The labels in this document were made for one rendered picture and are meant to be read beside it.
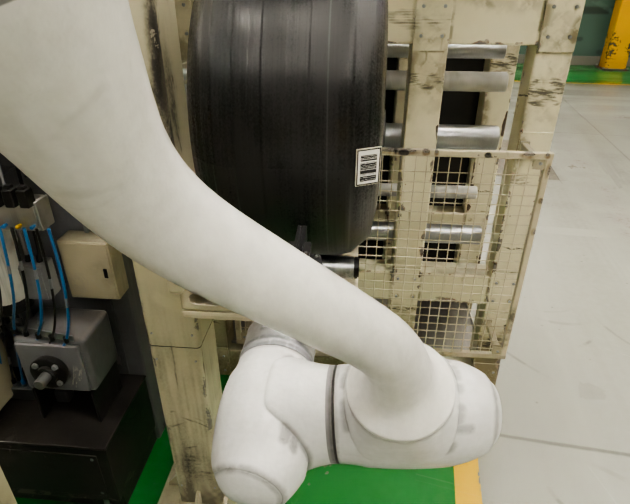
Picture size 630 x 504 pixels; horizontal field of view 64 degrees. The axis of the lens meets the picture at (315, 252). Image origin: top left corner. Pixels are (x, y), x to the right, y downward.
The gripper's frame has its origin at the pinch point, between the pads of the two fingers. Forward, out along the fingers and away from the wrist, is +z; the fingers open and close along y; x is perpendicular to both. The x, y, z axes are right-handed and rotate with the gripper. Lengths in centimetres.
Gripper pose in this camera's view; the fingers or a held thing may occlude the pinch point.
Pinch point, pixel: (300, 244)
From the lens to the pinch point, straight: 80.9
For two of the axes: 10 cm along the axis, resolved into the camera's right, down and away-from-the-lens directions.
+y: -10.0, -0.5, 0.8
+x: 0.1, 8.1, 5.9
